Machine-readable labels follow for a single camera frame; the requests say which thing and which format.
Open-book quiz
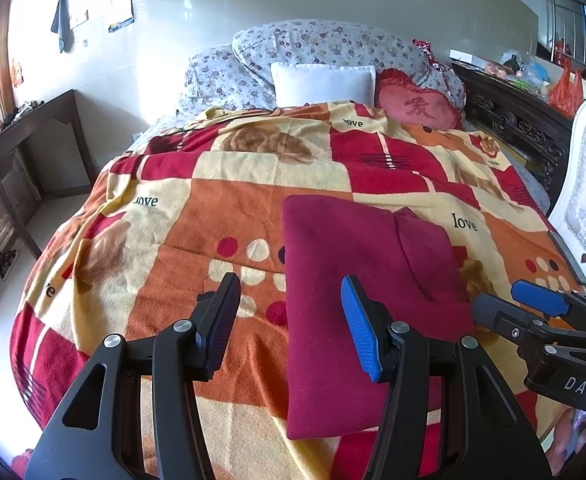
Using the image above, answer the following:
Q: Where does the dark clothes pile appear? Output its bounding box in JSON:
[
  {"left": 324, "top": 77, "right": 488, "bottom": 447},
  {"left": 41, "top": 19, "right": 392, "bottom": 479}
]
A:
[{"left": 0, "top": 101, "right": 44, "bottom": 126}]

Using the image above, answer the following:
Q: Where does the red shiny fabric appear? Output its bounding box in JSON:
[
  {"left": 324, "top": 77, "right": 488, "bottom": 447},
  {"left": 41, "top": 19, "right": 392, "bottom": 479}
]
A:
[{"left": 413, "top": 39, "right": 446, "bottom": 68}]

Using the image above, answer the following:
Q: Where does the maroon sweater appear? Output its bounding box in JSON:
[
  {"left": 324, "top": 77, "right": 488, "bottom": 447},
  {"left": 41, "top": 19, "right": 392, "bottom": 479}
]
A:
[{"left": 281, "top": 195, "right": 478, "bottom": 442}]

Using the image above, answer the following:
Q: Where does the dark wooden desk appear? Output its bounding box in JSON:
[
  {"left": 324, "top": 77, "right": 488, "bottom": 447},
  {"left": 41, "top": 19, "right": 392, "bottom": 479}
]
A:
[{"left": 0, "top": 89, "right": 96, "bottom": 306}]

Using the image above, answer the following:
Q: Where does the large floral pillow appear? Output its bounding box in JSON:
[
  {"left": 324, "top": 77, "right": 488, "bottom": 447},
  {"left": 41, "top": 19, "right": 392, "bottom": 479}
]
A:
[{"left": 231, "top": 20, "right": 466, "bottom": 111}]

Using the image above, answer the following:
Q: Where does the white pillow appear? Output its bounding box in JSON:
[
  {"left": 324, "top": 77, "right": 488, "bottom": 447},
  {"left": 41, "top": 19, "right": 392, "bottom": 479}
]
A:
[{"left": 270, "top": 62, "right": 376, "bottom": 108}]

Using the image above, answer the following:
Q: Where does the small floral pillow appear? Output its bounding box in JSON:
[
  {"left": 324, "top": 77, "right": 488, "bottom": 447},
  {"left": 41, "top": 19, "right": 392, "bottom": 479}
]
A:
[{"left": 183, "top": 44, "right": 274, "bottom": 111}]

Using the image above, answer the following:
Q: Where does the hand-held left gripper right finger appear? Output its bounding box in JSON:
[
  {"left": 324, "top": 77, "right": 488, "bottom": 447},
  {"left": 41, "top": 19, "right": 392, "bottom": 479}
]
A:
[{"left": 340, "top": 275, "right": 548, "bottom": 480}]

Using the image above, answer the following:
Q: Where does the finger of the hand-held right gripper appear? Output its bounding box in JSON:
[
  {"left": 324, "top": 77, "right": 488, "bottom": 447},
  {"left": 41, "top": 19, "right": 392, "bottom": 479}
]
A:
[
  {"left": 472, "top": 292, "right": 580, "bottom": 357},
  {"left": 511, "top": 280, "right": 586, "bottom": 334}
]

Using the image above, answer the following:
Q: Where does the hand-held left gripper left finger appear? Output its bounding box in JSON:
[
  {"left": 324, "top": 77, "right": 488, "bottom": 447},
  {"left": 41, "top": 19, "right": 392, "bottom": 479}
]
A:
[{"left": 24, "top": 272, "right": 242, "bottom": 480}]

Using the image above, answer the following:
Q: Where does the dark carved wooden headboard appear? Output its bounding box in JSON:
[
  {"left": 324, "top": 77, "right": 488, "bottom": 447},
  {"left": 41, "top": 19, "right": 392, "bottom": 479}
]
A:
[{"left": 450, "top": 57, "right": 574, "bottom": 206}]

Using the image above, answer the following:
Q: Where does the red heart cushion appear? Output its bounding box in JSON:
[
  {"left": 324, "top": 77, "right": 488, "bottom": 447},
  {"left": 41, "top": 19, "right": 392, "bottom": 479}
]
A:
[{"left": 375, "top": 69, "right": 466, "bottom": 131}]

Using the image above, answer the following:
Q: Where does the orange plastic bag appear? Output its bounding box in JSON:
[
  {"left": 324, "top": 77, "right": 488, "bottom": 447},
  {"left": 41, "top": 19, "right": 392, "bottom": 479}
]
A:
[{"left": 548, "top": 57, "right": 584, "bottom": 118}]

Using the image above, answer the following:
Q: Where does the grey hanging cloth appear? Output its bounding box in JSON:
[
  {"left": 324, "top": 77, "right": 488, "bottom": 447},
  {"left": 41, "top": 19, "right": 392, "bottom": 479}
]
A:
[{"left": 50, "top": 0, "right": 74, "bottom": 54}]

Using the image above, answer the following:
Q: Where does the checkered printed blanket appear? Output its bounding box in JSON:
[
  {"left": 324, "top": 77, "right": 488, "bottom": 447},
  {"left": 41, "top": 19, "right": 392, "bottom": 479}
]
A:
[{"left": 9, "top": 101, "right": 586, "bottom": 480}]

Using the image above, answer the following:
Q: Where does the white flat box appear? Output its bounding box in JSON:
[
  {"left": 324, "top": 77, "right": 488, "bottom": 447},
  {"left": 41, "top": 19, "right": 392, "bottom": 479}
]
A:
[{"left": 449, "top": 48, "right": 484, "bottom": 65}]

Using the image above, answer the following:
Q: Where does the pile of colourful clutter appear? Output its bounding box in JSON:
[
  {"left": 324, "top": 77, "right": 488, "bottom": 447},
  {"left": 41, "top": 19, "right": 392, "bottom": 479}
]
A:
[{"left": 483, "top": 50, "right": 554, "bottom": 98}]

